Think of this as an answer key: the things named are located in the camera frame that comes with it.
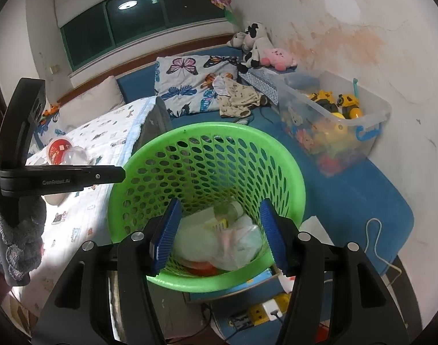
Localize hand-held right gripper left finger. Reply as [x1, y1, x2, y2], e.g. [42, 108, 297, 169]
[32, 198, 183, 345]

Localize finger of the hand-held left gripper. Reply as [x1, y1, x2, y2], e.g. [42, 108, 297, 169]
[73, 165, 127, 187]

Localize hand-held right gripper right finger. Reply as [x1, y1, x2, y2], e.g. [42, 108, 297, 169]
[258, 198, 410, 345]

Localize clear plastic dome cup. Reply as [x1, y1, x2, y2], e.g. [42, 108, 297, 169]
[62, 146, 89, 166]

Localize clear plastic bag pink contents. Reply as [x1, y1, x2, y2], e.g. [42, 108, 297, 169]
[208, 217, 266, 270]

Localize red paper cup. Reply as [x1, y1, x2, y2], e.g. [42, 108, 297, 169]
[48, 137, 74, 166]

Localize red foam mesh net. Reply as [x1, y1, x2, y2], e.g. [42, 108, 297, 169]
[185, 258, 220, 277]

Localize clear plastic bottle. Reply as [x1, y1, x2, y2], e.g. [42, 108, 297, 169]
[213, 201, 246, 224]

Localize yellow drink carton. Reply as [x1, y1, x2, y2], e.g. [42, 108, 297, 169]
[204, 217, 230, 231]

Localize green plastic basket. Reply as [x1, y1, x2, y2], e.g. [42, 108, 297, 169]
[107, 122, 306, 294]

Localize person's left hand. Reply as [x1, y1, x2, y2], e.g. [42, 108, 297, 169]
[0, 195, 46, 281]

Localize orange plush toy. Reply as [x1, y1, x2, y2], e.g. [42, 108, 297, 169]
[43, 103, 60, 121]

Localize white cartoon printed blanket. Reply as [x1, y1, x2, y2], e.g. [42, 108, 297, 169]
[9, 97, 161, 331]

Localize white paper sheet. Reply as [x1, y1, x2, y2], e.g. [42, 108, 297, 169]
[299, 215, 335, 249]

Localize yellow white power strip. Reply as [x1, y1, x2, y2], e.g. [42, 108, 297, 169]
[227, 292, 292, 331]

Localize beige pillow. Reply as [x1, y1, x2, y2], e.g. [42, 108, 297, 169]
[59, 75, 126, 130]

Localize blue mattress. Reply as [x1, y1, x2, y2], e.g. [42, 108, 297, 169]
[116, 45, 415, 277]

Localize pile of colourful toys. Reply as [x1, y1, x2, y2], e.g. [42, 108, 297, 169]
[281, 106, 367, 173]

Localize butterfly print pillow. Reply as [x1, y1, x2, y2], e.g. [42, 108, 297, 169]
[154, 55, 243, 119]

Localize clear plastic storage bin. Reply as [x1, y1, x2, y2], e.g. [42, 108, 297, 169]
[278, 71, 392, 177]

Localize yellow toy truck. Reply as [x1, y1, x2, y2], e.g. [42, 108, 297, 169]
[335, 93, 365, 121]
[308, 90, 338, 112]

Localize beige printed clothes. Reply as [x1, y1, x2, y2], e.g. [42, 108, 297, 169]
[211, 75, 268, 119]

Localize blue white patterned box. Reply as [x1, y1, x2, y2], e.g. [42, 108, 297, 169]
[237, 66, 288, 105]

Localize dark window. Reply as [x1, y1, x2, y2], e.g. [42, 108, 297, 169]
[60, 0, 227, 70]

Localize pink plush toy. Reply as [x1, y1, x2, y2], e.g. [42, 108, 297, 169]
[260, 47, 298, 71]

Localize grey plush toy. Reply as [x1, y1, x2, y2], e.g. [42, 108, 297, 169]
[226, 30, 248, 49]

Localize black white cow plush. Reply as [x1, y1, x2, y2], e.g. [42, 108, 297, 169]
[240, 22, 272, 69]

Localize artificial flower decoration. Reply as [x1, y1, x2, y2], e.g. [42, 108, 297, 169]
[208, 0, 243, 28]

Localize white cable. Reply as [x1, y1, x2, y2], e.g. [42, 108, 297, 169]
[364, 218, 403, 274]

